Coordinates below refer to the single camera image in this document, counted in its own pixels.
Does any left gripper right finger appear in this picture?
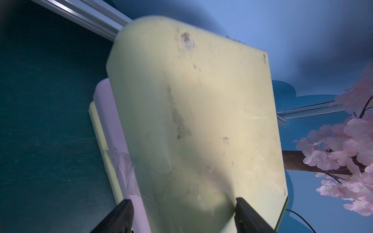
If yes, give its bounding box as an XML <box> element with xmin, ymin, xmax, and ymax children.
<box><xmin>234</xmin><ymin>197</ymin><xmax>276</xmax><ymax>233</ymax></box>

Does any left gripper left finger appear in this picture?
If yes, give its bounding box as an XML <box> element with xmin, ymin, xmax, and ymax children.
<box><xmin>91</xmin><ymin>199</ymin><xmax>134</xmax><ymax>233</ymax></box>

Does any yellow-green drawer cabinet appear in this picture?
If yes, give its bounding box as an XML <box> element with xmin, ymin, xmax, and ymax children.
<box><xmin>89</xmin><ymin>16</ymin><xmax>288</xmax><ymax>233</ymax></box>

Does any pink blossom artificial tree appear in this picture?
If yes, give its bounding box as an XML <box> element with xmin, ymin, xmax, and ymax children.
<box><xmin>296</xmin><ymin>64</ymin><xmax>373</xmax><ymax>216</ymax></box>

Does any aluminium back frame rail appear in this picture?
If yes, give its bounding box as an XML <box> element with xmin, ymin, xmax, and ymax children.
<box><xmin>32</xmin><ymin>0</ymin><xmax>345</xmax><ymax>126</ymax></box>

